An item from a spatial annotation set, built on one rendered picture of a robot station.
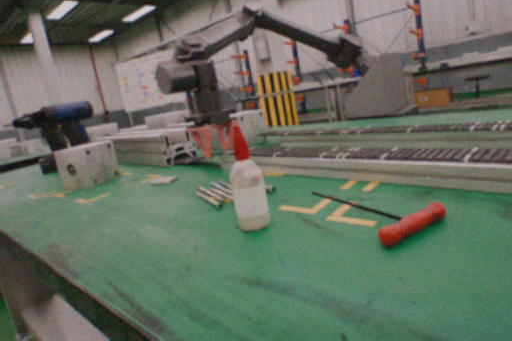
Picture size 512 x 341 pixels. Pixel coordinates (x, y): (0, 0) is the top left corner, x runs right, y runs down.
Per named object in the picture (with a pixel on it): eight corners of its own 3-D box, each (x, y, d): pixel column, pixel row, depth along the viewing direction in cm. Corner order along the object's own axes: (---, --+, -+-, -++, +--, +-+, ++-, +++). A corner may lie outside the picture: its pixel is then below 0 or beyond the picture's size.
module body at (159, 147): (198, 157, 92) (192, 127, 90) (166, 167, 85) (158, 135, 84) (104, 152, 151) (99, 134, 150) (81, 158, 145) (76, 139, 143)
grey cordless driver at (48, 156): (82, 164, 121) (66, 106, 117) (19, 180, 110) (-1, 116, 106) (80, 163, 127) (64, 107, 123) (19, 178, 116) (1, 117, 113)
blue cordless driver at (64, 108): (109, 165, 107) (92, 98, 103) (43, 185, 92) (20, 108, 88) (99, 165, 112) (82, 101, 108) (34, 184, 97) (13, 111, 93)
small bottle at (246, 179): (265, 215, 41) (247, 121, 39) (275, 225, 37) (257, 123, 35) (236, 224, 40) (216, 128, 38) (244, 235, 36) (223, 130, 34)
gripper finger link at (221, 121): (202, 158, 76) (193, 117, 75) (226, 150, 81) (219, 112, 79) (219, 159, 71) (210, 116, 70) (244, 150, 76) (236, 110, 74)
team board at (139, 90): (129, 159, 679) (106, 64, 647) (145, 153, 724) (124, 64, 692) (191, 152, 621) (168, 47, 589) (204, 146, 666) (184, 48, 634)
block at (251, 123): (274, 139, 99) (269, 107, 97) (243, 149, 91) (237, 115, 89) (254, 139, 106) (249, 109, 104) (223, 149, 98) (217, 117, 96)
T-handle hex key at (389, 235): (450, 219, 31) (449, 201, 31) (391, 252, 28) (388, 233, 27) (337, 189, 45) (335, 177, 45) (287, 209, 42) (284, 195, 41)
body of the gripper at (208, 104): (184, 125, 73) (177, 92, 72) (221, 117, 80) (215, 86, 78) (200, 124, 68) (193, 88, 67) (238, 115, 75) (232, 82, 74)
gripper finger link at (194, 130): (192, 161, 75) (184, 120, 73) (218, 153, 79) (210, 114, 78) (209, 162, 70) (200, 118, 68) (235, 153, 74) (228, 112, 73)
